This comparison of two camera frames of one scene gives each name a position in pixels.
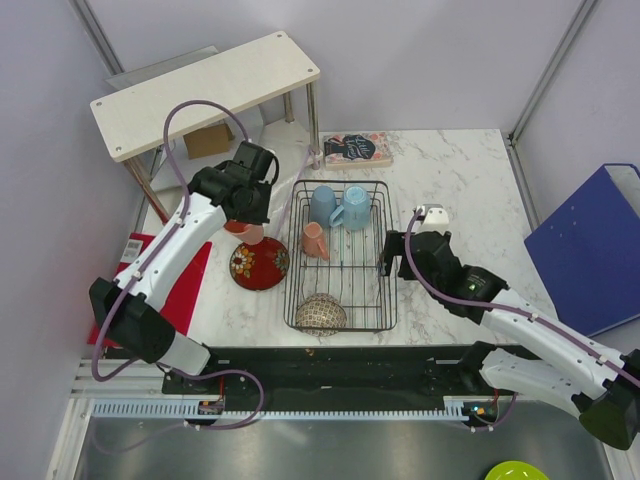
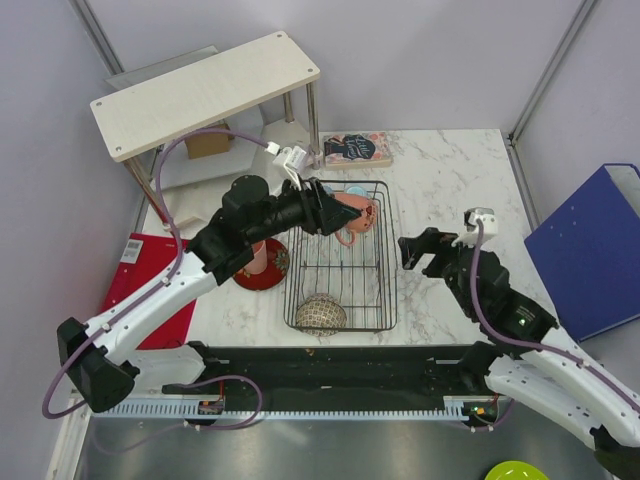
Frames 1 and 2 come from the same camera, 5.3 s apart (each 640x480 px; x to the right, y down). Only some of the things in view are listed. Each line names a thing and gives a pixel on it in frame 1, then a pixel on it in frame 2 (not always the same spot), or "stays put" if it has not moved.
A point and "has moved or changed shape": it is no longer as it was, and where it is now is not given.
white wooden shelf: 135,120 stays put
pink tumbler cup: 250,233 has moved or changed shape
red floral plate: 259,267 stays put
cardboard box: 207,141 stays put
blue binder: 588,251 stays put
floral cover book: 357,151 stays put
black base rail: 333,378 stays put
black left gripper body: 257,211 -> 293,209
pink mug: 313,241 -> 363,223
